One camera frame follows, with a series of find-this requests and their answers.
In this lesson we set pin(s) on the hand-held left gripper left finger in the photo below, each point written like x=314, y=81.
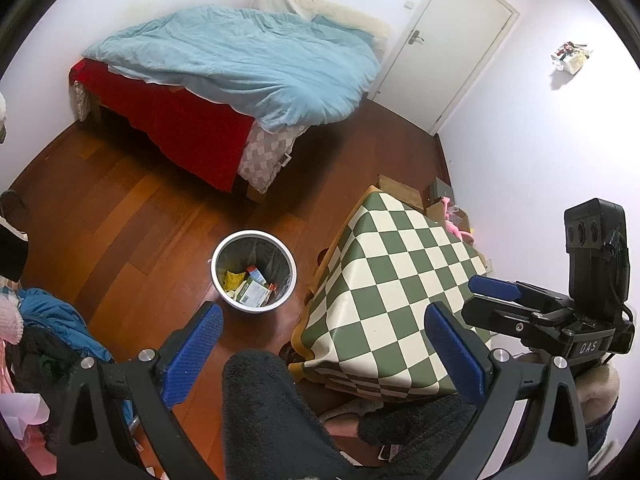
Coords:
x=192, y=352

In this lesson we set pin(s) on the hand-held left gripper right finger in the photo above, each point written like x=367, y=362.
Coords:
x=457, y=355

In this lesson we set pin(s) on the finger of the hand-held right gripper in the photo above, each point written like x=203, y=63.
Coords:
x=505, y=320
x=495, y=287

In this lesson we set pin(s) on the white round waste bin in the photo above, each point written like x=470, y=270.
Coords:
x=220, y=260

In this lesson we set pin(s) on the pink plush toy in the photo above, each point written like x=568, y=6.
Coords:
x=457, y=230

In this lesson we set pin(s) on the cardboard box under pink toy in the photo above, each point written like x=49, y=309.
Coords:
x=462, y=219

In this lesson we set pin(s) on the person's right leg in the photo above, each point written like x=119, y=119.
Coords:
x=420, y=422

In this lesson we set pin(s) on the person's leg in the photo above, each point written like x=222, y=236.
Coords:
x=280, y=420
x=420, y=422

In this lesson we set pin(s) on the green checkered tablecloth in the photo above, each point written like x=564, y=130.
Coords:
x=390, y=280

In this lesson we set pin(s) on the person's left leg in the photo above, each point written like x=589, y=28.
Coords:
x=280, y=420

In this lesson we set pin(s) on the beige plush cushion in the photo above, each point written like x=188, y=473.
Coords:
x=600, y=400

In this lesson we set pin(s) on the beige plush slipper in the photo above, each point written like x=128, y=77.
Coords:
x=342, y=417

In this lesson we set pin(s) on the flat brown cardboard box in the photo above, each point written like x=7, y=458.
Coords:
x=400, y=191

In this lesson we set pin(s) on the blue garment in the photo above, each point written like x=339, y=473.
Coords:
x=55, y=315

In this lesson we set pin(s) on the dark clothes pile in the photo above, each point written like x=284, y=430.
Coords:
x=40, y=360

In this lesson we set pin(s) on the pink garment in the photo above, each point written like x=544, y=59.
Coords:
x=10, y=320

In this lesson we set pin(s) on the checked patterned mattress cover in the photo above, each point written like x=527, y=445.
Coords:
x=265, y=155

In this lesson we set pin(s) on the black bag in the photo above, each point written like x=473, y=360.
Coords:
x=11, y=240

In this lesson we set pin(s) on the red bed sheet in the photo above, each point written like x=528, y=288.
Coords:
x=175, y=125

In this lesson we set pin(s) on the white door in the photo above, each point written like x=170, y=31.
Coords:
x=450, y=45

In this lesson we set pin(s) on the light blue duvet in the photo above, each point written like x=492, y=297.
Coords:
x=240, y=60

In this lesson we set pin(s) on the cream pillow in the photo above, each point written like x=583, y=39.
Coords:
x=345, y=15

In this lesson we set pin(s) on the white wall socket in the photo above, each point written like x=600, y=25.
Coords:
x=488, y=264

